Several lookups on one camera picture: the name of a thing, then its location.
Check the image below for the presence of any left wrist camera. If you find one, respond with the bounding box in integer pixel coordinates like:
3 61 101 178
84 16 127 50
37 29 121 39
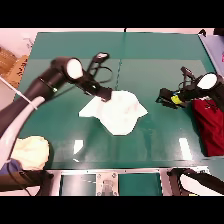
87 51 111 74

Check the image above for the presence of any pale yellow garment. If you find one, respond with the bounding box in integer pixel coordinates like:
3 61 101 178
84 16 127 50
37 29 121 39
10 135 51 171

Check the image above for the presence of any silver frame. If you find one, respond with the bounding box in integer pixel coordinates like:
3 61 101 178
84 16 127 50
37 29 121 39
46 166 210 197

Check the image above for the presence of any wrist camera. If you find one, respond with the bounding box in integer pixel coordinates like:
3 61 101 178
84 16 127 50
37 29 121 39
179 66 197 85
87 51 111 74

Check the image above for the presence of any red garment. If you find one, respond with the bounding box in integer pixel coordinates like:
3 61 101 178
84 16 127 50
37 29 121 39
191 97 224 158

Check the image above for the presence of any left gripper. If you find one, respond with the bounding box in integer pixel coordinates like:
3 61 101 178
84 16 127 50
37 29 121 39
88 82 113 103

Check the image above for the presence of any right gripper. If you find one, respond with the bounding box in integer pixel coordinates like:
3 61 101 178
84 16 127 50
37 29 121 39
155 87 184 110

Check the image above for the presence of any brown cardboard box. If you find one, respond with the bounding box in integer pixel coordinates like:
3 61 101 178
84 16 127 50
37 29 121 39
0 46 30 89

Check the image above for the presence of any pale blue garment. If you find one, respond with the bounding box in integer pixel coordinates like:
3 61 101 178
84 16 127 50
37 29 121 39
199 33 224 74

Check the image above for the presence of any black cable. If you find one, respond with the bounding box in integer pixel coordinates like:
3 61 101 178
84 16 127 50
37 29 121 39
94 65 115 84

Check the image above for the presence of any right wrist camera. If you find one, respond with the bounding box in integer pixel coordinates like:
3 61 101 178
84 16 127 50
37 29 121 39
179 66 197 85

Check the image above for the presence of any white T-shirt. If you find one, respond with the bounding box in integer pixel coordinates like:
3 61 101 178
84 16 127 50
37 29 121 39
78 89 149 136

